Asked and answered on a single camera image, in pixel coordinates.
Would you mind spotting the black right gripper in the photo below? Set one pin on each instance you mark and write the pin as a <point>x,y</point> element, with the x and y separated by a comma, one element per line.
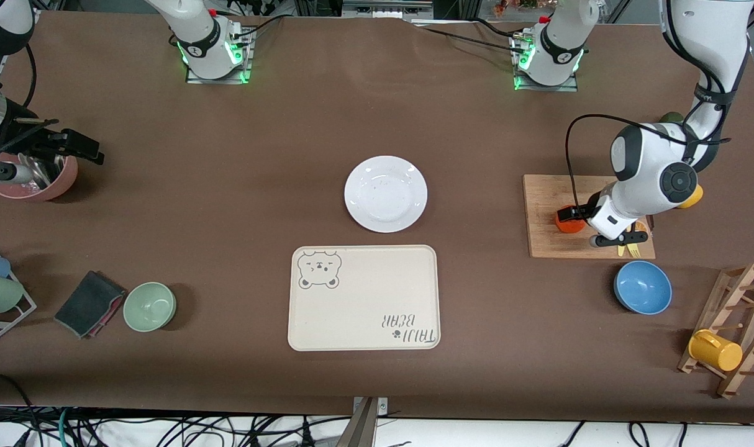
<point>49,144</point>

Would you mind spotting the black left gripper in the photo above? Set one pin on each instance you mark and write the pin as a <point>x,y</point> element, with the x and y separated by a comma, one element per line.
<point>584,212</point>

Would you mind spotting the orange mandarin fruit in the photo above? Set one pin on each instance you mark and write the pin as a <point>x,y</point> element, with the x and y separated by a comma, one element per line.
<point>569,226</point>

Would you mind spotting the white round plate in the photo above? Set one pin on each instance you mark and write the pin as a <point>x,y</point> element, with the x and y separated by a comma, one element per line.
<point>386,198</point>

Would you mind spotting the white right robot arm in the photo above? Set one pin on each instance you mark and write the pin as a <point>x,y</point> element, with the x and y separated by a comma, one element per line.
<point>197,37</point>

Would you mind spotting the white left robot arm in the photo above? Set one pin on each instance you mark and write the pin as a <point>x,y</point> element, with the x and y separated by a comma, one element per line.
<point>644,161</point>

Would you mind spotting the wooden cutting board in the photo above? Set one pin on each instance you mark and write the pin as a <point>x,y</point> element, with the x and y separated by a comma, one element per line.
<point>545,192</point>

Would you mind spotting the pink bowl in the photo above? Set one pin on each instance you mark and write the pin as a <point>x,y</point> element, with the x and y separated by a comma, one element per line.
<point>68,177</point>

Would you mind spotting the metal scoop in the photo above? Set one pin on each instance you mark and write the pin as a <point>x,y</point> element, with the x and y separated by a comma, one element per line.
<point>49,171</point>

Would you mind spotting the yellow plastic fork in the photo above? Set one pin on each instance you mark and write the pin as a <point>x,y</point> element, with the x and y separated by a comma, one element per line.
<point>633,250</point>

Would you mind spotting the blue bowl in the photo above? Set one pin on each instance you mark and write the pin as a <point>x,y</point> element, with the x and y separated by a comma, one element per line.
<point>643,288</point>

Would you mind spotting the yellow lemon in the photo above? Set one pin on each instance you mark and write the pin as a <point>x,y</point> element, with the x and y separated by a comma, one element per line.
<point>695,198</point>

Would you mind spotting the brown table cover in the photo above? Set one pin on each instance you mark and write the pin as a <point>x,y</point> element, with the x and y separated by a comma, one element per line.
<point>476,124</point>

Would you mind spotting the green lime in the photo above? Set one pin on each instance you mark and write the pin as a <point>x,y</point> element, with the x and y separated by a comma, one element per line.
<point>670,117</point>

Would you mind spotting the dark grey folded cloth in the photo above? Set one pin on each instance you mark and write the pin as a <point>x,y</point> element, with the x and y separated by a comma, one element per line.
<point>86,301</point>

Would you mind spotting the pink folded cloth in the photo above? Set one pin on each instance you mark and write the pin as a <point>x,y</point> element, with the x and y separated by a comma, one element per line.
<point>111,312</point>

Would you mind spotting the pale green bowl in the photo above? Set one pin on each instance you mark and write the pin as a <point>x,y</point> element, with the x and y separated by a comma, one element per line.
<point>149,307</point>

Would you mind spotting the wooden mug rack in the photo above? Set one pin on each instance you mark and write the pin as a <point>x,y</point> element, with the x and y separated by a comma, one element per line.
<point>718,310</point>

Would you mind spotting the yellow mug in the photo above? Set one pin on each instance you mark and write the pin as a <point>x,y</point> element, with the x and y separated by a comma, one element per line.
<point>715,351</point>

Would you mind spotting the orange red artificial flowers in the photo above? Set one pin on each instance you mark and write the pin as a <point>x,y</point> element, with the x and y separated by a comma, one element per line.
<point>517,5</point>

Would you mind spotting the beige bear print tray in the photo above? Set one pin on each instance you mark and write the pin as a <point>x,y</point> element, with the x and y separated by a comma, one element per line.
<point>364,304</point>

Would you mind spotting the long aluminium table rail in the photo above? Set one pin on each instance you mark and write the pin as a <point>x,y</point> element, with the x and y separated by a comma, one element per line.
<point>3,62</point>

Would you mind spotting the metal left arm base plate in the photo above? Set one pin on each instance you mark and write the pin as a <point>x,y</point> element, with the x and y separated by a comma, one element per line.
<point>569,88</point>

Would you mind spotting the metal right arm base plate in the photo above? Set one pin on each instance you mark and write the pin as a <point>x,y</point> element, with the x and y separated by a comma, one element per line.
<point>218,79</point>

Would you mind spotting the black metal frame equipment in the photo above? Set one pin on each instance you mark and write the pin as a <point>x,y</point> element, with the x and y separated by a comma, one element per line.
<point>386,7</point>

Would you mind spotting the metal table edge bracket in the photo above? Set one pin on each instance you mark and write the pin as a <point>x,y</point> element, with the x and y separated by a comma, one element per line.
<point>364,428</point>

